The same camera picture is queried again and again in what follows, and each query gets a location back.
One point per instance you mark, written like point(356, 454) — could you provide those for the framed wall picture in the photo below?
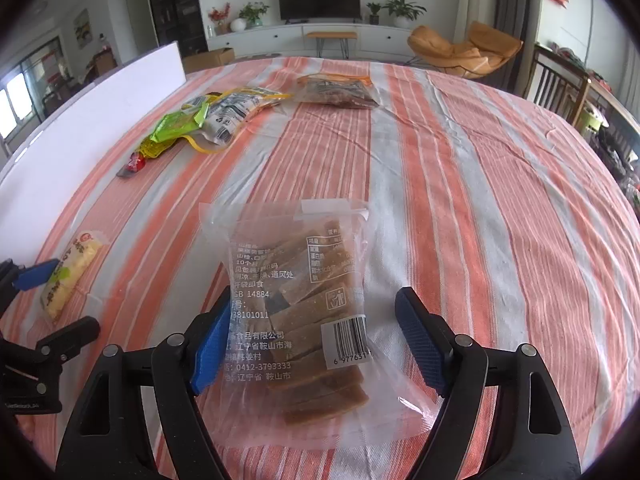
point(82, 29)

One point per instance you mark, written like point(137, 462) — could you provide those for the grey curtain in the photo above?
point(520, 0)

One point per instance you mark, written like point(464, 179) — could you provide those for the white round vase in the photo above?
point(238, 25)

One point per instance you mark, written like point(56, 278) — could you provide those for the large potted plant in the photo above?
point(402, 10)

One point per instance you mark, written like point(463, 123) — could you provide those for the far clear bag brown snacks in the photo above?
point(335, 91)

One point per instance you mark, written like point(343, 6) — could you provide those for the dark display shelf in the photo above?
point(175, 5)

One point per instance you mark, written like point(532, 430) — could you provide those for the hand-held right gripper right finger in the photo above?
point(420, 340)

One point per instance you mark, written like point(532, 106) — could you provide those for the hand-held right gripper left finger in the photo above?
point(210, 355)

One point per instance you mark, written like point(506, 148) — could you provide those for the small potted plant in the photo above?
point(374, 12)

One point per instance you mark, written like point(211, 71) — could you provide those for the wooden bench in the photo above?
point(331, 36)

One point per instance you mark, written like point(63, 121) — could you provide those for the cardboard box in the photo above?
point(210, 59)

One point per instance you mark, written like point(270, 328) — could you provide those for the small red snack packet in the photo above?
point(132, 165)

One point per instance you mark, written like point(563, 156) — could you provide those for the green snack packet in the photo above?
point(175, 127)

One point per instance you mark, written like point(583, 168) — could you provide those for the red flower arrangement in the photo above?
point(220, 16)

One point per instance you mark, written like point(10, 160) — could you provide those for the white television cabinet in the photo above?
point(270, 40)

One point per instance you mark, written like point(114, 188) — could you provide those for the large yellow-edged snack packet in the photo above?
point(230, 110)

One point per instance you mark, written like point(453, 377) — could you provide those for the green pot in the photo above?
point(592, 119)

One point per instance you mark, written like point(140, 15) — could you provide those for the leafy potted plant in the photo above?
point(254, 15)

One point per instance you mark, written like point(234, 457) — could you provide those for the black television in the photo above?
point(320, 0)

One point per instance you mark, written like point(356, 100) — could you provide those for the clear bag of brown slices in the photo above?
point(310, 280)

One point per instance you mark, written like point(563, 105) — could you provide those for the orange lounge chair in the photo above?
point(465, 55)

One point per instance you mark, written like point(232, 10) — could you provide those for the dark wooden chair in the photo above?
point(555, 80)

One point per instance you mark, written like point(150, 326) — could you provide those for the white foam board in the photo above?
point(75, 135)

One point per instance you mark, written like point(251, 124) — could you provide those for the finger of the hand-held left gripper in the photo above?
point(35, 275)
point(72, 335)

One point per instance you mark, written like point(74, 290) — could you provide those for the small yellow cake packet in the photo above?
point(75, 265)

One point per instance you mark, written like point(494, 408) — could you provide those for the orange striped cloth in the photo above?
point(475, 210)

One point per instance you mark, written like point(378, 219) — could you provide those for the small yellow snack packet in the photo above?
point(152, 149)

